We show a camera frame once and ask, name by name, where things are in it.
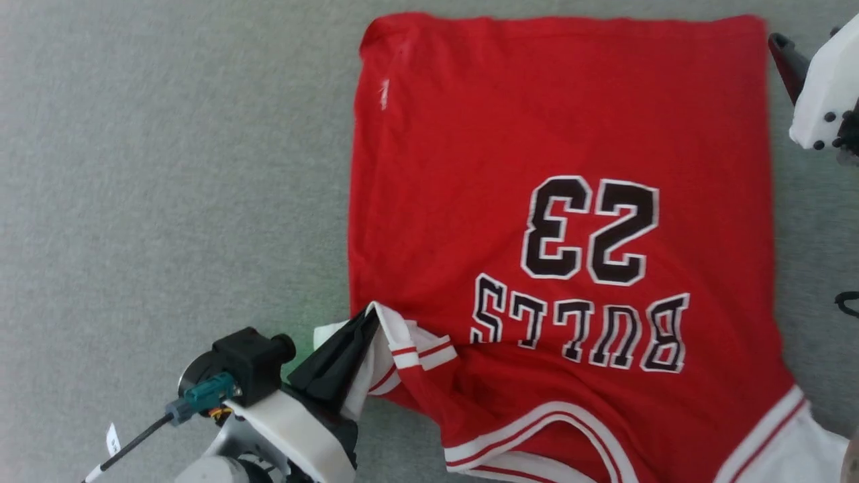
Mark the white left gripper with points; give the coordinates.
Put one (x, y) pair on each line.
(295, 422)

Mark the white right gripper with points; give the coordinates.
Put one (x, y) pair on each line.
(829, 80)

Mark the red Bulls 23 jersey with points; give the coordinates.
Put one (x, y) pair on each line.
(537, 134)

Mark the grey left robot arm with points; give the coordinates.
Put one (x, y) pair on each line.
(215, 469)

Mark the grey fabric sofa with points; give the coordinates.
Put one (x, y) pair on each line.
(168, 168)

